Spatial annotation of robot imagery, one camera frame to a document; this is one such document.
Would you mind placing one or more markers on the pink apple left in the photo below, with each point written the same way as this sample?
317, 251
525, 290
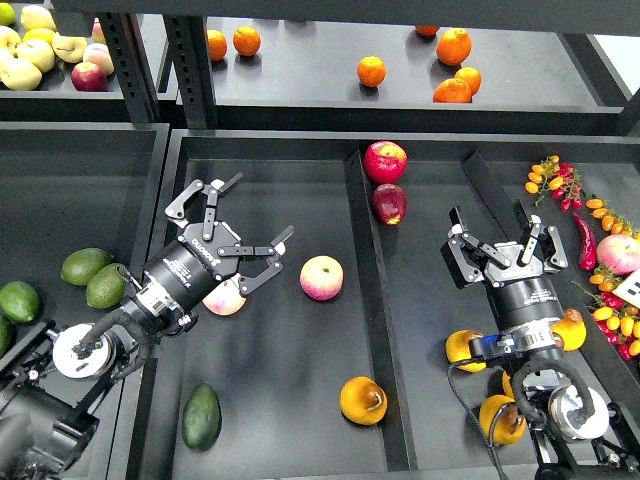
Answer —
225, 299

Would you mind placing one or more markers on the yellow pear bottom pile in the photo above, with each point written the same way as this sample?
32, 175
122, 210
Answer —
501, 421

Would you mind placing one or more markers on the yellow pear with brown top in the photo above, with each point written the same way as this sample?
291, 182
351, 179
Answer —
571, 328

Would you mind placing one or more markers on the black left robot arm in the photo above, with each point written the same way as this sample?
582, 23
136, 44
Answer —
51, 379

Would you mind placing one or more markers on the orange on shelf centre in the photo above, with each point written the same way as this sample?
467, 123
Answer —
371, 71

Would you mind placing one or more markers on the bright red apple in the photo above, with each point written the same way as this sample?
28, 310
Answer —
385, 162

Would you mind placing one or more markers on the pink apple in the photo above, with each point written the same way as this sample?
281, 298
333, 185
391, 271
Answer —
619, 253
225, 299
321, 278

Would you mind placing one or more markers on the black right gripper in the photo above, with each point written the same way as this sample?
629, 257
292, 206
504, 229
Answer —
516, 276

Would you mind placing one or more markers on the red chili pepper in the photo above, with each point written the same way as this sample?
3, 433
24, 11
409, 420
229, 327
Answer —
587, 257

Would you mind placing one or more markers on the green lime round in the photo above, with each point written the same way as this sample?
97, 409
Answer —
20, 301

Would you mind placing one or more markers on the pink apple centre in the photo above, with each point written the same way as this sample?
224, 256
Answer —
321, 278

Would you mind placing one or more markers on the cherry tomato bunch upper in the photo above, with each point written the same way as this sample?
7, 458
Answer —
558, 180

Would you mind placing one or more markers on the green avocado upper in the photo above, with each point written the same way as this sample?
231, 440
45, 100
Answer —
82, 265

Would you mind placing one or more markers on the white label card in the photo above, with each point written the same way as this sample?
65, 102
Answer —
629, 289

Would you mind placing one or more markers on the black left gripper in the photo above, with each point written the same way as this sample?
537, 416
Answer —
185, 271

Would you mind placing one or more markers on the cherry tomato bunch lower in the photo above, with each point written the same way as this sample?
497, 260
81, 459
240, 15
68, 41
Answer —
616, 318

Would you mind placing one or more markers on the red apple on shelf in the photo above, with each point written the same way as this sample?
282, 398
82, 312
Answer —
89, 77

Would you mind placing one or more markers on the yellow pear middle pile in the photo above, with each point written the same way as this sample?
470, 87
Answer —
506, 382

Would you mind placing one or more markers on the black middle tray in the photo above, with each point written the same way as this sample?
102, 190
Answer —
279, 365

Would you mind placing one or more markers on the orange on shelf front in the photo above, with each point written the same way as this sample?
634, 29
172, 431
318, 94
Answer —
452, 90

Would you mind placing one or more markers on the black shelf upright post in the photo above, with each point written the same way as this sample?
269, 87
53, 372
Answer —
189, 53

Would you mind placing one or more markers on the yellow apple on shelf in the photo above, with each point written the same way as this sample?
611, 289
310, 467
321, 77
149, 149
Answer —
69, 49

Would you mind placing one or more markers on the large orange on shelf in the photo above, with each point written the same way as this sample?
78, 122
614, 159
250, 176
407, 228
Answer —
454, 46

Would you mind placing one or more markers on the pink apple at right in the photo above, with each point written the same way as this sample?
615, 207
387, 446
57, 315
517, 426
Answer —
619, 253

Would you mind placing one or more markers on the dark red apple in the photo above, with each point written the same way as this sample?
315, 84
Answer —
389, 204

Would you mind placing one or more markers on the cherry tomato bunch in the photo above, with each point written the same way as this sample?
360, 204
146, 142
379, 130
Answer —
558, 180
616, 318

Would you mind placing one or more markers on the orange on shelf far left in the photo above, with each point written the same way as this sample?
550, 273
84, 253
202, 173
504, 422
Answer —
217, 45

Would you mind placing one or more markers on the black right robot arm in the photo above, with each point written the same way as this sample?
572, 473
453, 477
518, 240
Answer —
575, 433

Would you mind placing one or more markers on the pale peach on shelf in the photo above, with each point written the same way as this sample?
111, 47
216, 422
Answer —
98, 53

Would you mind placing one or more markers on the orange on shelf right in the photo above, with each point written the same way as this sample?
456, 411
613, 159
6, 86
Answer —
471, 76

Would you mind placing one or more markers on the green avocado at edge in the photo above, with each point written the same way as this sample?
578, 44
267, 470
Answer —
7, 333

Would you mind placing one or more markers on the dark green avocado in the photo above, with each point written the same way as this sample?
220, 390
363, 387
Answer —
201, 418

